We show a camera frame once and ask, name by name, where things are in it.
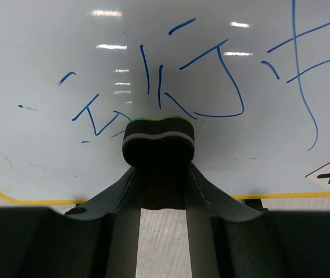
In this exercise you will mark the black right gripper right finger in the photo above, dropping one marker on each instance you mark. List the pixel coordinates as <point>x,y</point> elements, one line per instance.
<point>229,239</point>

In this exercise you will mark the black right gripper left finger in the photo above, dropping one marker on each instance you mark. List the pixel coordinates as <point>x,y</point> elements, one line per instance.
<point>98,238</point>

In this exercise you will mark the black felt whiteboard eraser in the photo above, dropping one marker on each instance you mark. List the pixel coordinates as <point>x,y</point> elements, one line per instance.
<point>160,151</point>

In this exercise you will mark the yellow framed small whiteboard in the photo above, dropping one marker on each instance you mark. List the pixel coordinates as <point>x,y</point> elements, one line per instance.
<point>253,78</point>

